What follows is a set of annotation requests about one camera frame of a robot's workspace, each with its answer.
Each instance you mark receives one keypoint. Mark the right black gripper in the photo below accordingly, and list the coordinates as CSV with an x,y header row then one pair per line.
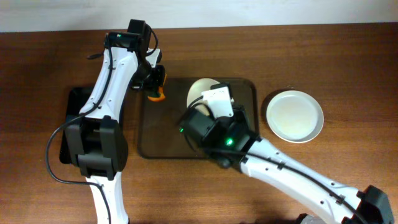
x,y
241,116

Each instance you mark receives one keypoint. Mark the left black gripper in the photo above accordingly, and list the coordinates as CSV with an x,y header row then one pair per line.
x,y
157,78

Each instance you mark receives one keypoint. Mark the orange green sponge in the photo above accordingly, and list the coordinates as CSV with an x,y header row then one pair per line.
x,y
158,95

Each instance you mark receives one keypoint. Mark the cream plate with ketchup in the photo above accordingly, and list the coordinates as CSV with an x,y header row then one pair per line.
x,y
197,93

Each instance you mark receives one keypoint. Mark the pale green plate with ketchup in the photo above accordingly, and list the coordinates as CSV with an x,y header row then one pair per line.
x,y
295,116

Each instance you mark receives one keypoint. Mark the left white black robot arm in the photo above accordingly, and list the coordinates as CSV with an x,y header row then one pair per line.
x,y
95,139

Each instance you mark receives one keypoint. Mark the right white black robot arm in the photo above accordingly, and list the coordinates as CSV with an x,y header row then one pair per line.
x,y
256,157

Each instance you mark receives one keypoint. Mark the brown serving tray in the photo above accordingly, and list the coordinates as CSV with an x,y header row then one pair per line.
x,y
159,135

